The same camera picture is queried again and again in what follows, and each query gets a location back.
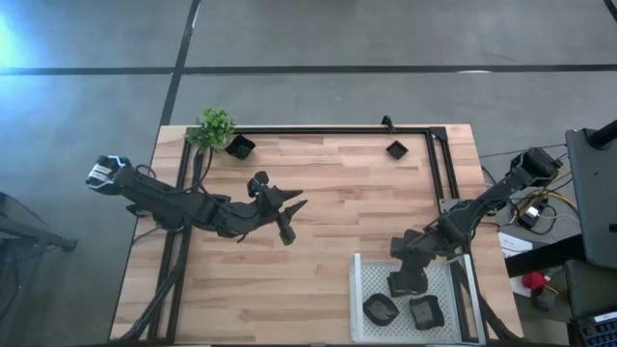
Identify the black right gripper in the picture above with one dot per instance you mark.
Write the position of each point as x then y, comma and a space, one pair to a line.
418, 260

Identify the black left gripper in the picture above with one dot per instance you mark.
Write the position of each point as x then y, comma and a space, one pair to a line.
267, 212

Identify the black oval faceted plate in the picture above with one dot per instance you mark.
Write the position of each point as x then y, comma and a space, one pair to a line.
381, 309

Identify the black wavy square plate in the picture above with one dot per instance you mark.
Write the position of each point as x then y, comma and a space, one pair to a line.
426, 312

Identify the small black square plate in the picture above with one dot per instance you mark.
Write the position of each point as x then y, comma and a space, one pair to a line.
396, 150

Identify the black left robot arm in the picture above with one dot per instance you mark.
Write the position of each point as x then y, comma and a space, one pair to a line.
159, 202

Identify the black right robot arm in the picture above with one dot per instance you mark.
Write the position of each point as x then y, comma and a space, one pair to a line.
496, 193

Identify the green plant in white pot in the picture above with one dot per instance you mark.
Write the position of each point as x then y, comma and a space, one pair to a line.
212, 127

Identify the white paper sheet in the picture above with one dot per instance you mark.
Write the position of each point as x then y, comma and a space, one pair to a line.
513, 243

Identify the black clamp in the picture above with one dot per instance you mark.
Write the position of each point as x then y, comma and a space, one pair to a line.
387, 123

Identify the red cloth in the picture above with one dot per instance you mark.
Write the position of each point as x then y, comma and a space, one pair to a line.
534, 280

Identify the dark grey seat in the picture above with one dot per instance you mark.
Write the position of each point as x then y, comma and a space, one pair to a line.
590, 289

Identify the black keyboard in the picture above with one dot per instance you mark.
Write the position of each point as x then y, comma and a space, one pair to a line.
598, 330

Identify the black pole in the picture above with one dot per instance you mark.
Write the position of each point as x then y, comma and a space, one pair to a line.
602, 136

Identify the black tripod stand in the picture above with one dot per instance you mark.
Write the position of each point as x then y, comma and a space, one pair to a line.
48, 239

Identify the white metal frame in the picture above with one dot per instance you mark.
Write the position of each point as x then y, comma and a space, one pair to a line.
359, 299

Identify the black aluminium table frame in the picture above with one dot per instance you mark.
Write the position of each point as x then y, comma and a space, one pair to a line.
337, 130

